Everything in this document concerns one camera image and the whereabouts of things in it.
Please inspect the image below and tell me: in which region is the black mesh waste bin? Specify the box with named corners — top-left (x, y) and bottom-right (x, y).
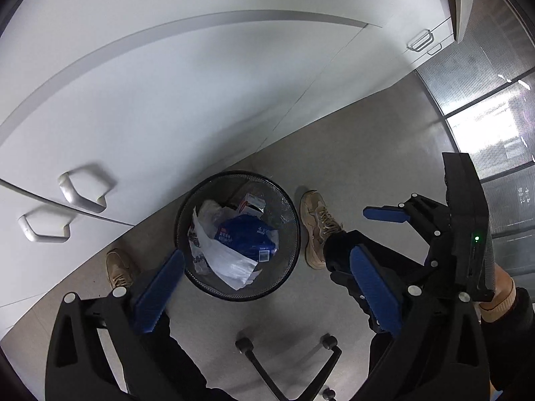
top-left (173, 170), bottom-right (302, 300)

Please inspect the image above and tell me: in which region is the clear plastic bag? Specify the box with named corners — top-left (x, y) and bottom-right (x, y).
top-left (190, 200), bottom-right (260, 291)

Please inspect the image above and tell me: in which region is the white cabinet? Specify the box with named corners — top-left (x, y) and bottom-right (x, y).
top-left (0, 8), bottom-right (456, 335)

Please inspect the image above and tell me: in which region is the person's right forearm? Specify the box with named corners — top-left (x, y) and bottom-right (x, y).
top-left (477, 264), bottom-right (535, 393)

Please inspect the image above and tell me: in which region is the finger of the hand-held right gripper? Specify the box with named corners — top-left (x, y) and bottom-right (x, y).
top-left (362, 193), bottom-right (452, 240)
top-left (412, 237), bottom-right (455, 290)

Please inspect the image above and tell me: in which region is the clear printed plastic wrapper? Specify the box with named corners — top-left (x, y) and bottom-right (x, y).
top-left (188, 223), bottom-right (207, 274)

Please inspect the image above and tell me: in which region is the person's left tan shoe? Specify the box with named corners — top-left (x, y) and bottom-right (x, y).
top-left (106, 248), bottom-right (140, 291)

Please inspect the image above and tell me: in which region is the person's left leg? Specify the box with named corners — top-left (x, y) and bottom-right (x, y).
top-left (125, 309), bottom-right (239, 401)

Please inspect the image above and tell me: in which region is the small white red box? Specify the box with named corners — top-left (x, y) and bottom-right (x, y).
top-left (234, 192), bottom-right (266, 218)

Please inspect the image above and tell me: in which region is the blue plastic packet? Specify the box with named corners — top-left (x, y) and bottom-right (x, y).
top-left (214, 214), bottom-right (280, 262)

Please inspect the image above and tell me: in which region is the frosted glass partition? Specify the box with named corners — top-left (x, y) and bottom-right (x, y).
top-left (414, 0), bottom-right (535, 276)

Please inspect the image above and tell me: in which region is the black chair base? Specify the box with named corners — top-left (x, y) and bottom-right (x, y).
top-left (235, 333), bottom-right (342, 401)

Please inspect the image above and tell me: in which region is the silver cabinet handle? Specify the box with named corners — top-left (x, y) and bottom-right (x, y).
top-left (59, 170), bottom-right (108, 214)
top-left (17, 213), bottom-right (71, 243)

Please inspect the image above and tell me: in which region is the person's tan shoe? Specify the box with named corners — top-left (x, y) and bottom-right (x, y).
top-left (106, 248), bottom-right (140, 291)
top-left (300, 190), bottom-right (344, 271)

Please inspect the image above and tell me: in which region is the person's right tan shoe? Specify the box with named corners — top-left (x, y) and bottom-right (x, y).
top-left (300, 190), bottom-right (344, 271)

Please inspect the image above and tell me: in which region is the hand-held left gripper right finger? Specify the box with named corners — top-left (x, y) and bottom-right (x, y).
top-left (329, 245), bottom-right (491, 401)

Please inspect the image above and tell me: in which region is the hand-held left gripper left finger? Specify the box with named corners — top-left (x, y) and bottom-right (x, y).
top-left (44, 249), bottom-right (186, 401)

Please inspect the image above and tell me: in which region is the person's leg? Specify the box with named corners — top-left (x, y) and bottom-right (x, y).
top-left (325, 229), bottom-right (425, 401)
top-left (125, 309), bottom-right (239, 401)

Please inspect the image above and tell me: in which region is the person's right leg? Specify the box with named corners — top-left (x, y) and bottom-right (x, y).
top-left (325, 229), bottom-right (425, 401)

